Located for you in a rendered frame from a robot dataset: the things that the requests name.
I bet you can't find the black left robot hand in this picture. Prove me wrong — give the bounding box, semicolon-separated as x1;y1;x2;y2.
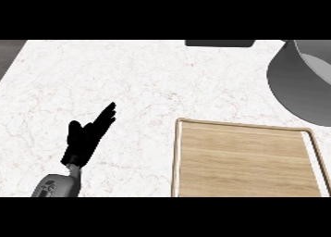
59;102;118;168

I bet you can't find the wooden tray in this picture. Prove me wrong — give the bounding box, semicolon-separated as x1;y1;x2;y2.
170;118;331;198

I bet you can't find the grey metal pot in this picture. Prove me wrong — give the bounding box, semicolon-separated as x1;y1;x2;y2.
266;40;331;128

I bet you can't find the dark grey flat appliance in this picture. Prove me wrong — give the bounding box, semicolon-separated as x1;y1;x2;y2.
185;40;257;48

